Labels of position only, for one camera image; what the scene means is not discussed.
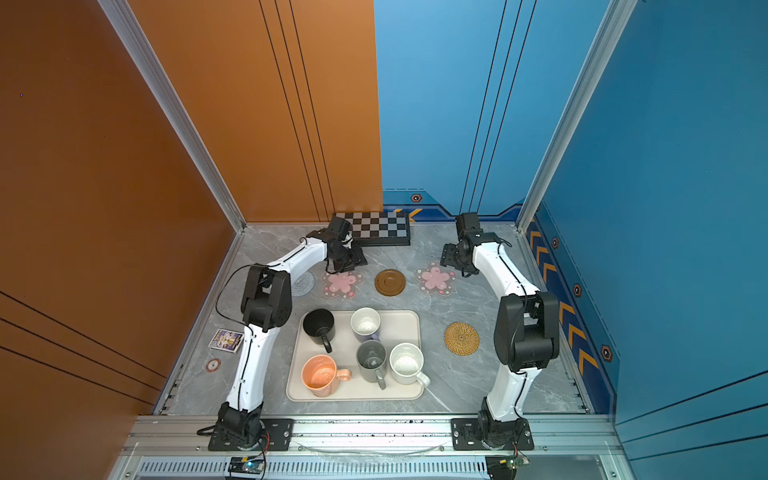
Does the pink flower coaster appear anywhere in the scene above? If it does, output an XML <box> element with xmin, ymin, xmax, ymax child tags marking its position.
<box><xmin>322</xmin><ymin>271</ymin><xmax>364</xmax><ymax>299</ymax></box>
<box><xmin>415</xmin><ymin>262</ymin><xmax>457</xmax><ymax>296</ymax></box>

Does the light blue woven coaster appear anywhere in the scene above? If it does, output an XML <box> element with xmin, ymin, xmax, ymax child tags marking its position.
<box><xmin>291</xmin><ymin>272</ymin><xmax>316</xmax><ymax>297</ymax></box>

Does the brown wooden round coaster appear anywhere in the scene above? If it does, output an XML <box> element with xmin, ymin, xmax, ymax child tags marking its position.
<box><xmin>375</xmin><ymin>269</ymin><xmax>407</xmax><ymax>297</ymax></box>

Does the tan rattan round coaster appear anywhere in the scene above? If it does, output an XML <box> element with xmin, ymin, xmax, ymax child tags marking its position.
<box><xmin>444</xmin><ymin>322</ymin><xmax>480</xmax><ymax>356</ymax></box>

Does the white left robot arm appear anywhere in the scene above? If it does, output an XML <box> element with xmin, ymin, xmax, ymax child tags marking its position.
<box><xmin>208</xmin><ymin>228</ymin><xmax>365</xmax><ymax>451</ymax></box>

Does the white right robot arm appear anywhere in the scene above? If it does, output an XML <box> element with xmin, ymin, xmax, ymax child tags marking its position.
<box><xmin>440</xmin><ymin>238</ymin><xmax>560</xmax><ymax>450</ymax></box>

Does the black white chessboard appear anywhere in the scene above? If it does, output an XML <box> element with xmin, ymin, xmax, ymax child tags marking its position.
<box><xmin>336</xmin><ymin>211</ymin><xmax>411</xmax><ymax>247</ymax></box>

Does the white lavender mug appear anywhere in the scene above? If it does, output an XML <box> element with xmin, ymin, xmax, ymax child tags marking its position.
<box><xmin>350</xmin><ymin>307</ymin><xmax>381</xmax><ymax>342</ymax></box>

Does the black mug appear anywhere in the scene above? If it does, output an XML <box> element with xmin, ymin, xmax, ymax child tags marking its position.
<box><xmin>302</xmin><ymin>308</ymin><xmax>335</xmax><ymax>353</ymax></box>

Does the beige serving tray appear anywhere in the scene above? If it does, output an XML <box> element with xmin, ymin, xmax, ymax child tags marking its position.
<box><xmin>286</xmin><ymin>310</ymin><xmax>424</xmax><ymax>402</ymax></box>

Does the grey mug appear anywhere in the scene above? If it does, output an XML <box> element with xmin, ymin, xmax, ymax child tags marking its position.
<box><xmin>356</xmin><ymin>340</ymin><xmax>388</xmax><ymax>390</ymax></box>

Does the orange pink mug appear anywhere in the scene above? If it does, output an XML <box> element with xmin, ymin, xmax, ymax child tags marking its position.
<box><xmin>301</xmin><ymin>355</ymin><xmax>351</xmax><ymax>398</ymax></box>

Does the purple playing card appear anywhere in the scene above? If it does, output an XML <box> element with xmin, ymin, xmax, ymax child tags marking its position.
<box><xmin>208</xmin><ymin>329</ymin><xmax>243</xmax><ymax>354</ymax></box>

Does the small red round token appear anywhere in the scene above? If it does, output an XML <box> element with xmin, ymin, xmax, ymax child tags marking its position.
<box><xmin>205</xmin><ymin>358</ymin><xmax>221</xmax><ymax>373</ymax></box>

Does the small right circuit board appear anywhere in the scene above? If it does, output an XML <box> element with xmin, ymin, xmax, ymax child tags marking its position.
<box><xmin>485</xmin><ymin>456</ymin><xmax>529</xmax><ymax>480</ymax></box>

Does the green circuit board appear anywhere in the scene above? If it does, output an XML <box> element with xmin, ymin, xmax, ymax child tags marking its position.
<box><xmin>227</xmin><ymin>456</ymin><xmax>266</xmax><ymax>479</ymax></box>

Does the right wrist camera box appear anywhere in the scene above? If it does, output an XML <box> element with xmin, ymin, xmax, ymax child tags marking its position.
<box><xmin>455</xmin><ymin>212</ymin><xmax>483</xmax><ymax>240</ymax></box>

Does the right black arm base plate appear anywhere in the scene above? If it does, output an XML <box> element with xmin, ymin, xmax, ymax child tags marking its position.
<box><xmin>451</xmin><ymin>418</ymin><xmax>535</xmax><ymax>451</ymax></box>

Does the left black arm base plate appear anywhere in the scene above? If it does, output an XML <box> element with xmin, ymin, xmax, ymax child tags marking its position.
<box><xmin>207</xmin><ymin>418</ymin><xmax>294</xmax><ymax>453</ymax></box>

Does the aluminium front rail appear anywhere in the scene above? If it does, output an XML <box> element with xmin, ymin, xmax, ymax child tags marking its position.
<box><xmin>108</xmin><ymin>414</ymin><xmax>634</xmax><ymax>479</ymax></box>

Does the aluminium right corner post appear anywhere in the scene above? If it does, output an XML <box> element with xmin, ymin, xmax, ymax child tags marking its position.
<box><xmin>516</xmin><ymin>0</ymin><xmax>638</xmax><ymax>234</ymax></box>

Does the aluminium corner post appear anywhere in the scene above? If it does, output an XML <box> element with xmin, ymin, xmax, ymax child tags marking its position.
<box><xmin>98</xmin><ymin>0</ymin><xmax>247</xmax><ymax>233</ymax></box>
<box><xmin>516</xmin><ymin>0</ymin><xmax>638</xmax><ymax>234</ymax></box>

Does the aluminium left corner post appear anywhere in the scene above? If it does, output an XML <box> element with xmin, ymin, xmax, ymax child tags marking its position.
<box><xmin>98</xmin><ymin>0</ymin><xmax>247</xmax><ymax>233</ymax></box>

